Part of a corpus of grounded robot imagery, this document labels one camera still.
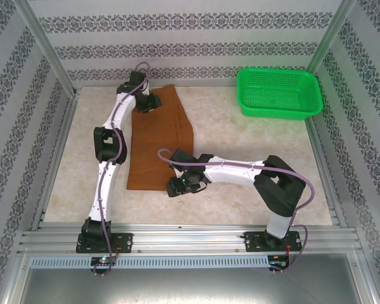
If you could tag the brown long pants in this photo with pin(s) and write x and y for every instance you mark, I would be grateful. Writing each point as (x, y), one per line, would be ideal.
(158, 142)

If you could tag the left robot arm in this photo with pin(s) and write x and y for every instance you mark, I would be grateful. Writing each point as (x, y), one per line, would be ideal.
(98, 196)

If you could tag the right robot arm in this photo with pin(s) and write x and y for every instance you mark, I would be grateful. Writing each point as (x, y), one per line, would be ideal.
(278, 190)

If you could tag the sheet metal panel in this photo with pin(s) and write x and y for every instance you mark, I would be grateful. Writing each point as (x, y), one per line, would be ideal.
(190, 286)

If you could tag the green plastic basket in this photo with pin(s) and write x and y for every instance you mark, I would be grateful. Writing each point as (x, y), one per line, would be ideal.
(277, 95)

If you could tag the aluminium mounting rail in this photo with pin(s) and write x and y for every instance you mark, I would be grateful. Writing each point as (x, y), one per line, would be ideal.
(190, 239)

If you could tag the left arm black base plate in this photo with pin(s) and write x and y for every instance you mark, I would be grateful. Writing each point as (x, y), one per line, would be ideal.
(125, 242)

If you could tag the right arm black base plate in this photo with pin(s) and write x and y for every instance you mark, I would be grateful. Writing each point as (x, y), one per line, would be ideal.
(253, 242)

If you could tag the aluminium frame post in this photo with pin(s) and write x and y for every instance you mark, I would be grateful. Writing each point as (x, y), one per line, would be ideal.
(42, 44)
(331, 35)

